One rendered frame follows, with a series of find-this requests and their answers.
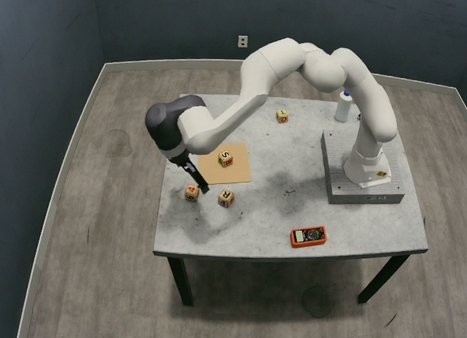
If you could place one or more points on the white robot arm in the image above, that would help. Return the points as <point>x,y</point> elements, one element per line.
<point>185,123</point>

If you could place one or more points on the white plastic bottle with blue cap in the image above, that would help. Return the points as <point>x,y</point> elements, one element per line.
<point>343,106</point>

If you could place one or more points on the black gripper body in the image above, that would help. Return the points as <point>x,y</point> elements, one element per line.
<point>182,157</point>

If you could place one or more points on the tan square mat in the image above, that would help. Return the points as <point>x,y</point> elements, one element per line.
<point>213,172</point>

